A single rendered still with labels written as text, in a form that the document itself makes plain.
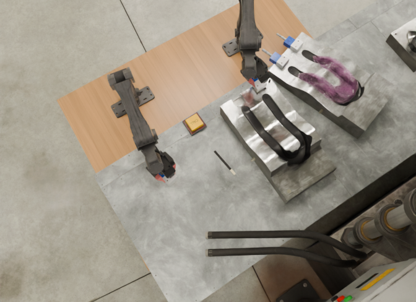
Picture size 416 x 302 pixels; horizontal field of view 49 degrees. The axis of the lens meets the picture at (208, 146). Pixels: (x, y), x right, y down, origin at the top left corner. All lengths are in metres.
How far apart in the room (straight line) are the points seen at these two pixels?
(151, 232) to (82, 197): 1.03
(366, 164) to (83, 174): 1.70
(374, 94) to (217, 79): 0.70
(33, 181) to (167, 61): 1.27
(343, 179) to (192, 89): 0.79
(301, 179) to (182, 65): 0.77
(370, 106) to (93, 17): 2.08
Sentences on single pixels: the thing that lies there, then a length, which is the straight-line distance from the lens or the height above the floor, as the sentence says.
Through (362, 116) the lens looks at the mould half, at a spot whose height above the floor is 0.91.
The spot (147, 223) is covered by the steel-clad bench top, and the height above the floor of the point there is 0.80.
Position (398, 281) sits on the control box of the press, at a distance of 1.35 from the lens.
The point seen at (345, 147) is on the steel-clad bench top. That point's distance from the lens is 2.11.
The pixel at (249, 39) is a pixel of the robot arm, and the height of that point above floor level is 1.21.
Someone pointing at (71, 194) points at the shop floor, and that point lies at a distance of 2.94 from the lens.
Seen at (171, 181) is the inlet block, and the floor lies 0.95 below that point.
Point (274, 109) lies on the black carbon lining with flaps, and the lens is 2.03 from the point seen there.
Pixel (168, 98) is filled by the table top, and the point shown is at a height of 0.80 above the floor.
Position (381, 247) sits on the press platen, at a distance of 1.80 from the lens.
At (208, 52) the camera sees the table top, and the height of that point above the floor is 0.80.
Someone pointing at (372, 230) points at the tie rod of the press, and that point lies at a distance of 1.68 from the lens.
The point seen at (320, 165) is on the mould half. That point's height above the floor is 0.86.
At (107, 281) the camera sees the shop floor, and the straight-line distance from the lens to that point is 2.81.
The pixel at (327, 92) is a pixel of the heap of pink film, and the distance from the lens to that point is 2.08.
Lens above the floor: 2.73
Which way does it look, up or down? 72 degrees down
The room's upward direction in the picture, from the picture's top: 5 degrees counter-clockwise
